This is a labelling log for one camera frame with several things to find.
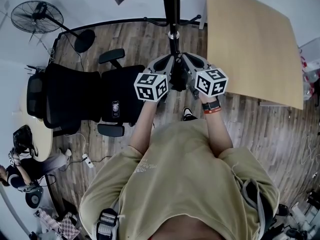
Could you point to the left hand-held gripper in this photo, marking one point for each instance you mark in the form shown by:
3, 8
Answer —
150, 86

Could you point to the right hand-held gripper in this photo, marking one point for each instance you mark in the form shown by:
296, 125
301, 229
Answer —
211, 82

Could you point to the black umbrella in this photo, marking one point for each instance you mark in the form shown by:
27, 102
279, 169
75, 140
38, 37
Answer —
178, 82

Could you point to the black coat rack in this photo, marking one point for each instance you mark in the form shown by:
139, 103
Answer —
171, 4

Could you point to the person's left forearm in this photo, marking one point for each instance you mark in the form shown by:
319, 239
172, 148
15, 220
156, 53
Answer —
143, 126

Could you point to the person's right forearm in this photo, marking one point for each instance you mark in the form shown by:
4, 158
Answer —
216, 134

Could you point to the black smartwatch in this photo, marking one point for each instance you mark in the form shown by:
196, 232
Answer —
211, 105

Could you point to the orange wristband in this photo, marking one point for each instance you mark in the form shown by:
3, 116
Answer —
212, 111

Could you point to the person's black white shoe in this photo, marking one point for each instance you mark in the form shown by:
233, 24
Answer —
188, 114

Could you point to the black smartphone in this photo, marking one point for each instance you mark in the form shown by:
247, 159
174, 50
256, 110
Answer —
115, 109

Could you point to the light wooden table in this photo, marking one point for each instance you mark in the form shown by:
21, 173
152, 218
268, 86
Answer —
250, 46

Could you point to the black office chair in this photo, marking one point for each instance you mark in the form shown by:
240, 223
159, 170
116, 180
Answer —
75, 94

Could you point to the white power strip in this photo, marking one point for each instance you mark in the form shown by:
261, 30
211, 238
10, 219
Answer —
88, 160

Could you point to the person's beige shirt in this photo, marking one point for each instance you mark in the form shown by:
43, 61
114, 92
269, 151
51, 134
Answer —
180, 179

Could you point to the clear plastic bottle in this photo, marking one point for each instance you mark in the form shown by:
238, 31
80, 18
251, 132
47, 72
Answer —
311, 84

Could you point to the round beige table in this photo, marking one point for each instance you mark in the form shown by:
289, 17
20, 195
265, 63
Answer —
45, 136

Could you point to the black standing fan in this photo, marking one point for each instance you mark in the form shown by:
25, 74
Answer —
36, 16

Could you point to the black bag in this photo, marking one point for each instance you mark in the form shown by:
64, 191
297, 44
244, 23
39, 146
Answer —
22, 139

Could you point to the grey round device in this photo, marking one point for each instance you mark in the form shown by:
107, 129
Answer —
33, 197

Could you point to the checkered bag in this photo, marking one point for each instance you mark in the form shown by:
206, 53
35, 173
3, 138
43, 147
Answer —
62, 225

